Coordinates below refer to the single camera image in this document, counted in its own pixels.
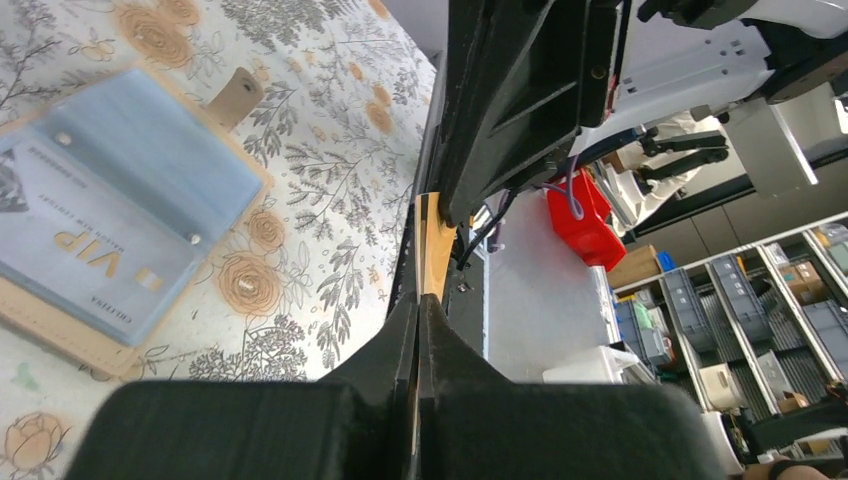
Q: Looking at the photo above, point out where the blue credit card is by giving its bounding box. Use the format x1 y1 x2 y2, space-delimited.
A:
1 132 197 346

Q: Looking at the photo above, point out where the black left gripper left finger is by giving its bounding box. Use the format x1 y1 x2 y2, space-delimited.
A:
67 294 418 479

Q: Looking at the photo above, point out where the floral patterned table mat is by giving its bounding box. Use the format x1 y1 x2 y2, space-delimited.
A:
1 1 435 479

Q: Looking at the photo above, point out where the gold credit card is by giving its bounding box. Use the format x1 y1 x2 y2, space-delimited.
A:
414 192 456 300

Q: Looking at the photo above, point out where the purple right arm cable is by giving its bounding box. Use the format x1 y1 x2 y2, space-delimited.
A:
543 155 588 223

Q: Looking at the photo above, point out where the grey storage shelf rack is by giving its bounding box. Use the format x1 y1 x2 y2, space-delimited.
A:
614 214 847 420

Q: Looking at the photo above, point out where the red plastic bin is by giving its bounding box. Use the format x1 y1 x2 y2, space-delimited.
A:
546 170 626 272

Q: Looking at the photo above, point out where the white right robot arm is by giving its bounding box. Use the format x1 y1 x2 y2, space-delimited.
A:
571 1 847 159

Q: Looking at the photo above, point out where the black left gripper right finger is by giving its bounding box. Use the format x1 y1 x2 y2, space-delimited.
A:
418 294 724 479

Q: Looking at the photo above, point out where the black card box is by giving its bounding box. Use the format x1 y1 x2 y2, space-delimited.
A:
412 1 632 269

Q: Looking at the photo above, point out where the tan leather card holder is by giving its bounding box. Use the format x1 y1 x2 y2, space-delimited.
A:
1 66 272 376

